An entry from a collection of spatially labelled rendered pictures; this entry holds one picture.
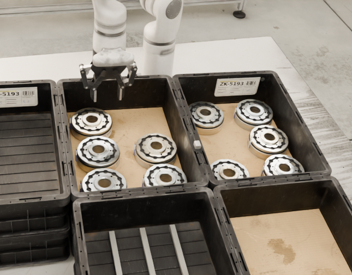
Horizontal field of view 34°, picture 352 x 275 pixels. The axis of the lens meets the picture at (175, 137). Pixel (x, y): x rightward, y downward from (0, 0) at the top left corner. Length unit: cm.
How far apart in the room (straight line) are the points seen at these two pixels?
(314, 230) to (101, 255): 49
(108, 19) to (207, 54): 84
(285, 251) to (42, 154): 62
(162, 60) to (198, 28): 187
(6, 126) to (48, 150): 14
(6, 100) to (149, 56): 42
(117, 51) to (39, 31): 209
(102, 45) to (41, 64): 66
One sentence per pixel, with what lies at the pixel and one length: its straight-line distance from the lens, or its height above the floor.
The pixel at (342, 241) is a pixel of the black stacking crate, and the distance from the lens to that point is 138.
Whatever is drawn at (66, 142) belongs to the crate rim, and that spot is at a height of 93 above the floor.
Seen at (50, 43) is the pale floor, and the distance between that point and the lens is 329.
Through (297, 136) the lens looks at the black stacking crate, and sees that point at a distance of 152.
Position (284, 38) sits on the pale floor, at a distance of 361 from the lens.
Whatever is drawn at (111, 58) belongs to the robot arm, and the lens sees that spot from 129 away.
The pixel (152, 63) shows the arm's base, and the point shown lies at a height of 88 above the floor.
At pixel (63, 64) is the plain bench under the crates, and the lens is 195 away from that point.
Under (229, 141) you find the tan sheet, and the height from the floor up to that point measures 83.
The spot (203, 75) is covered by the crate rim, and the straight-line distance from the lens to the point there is 157.
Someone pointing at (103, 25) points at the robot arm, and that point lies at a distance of 129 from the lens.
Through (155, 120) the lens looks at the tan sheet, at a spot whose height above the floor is 83.
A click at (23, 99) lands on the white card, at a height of 88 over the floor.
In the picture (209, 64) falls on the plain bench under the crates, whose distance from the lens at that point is 202.
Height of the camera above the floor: 186
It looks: 42 degrees down
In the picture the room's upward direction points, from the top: 10 degrees clockwise
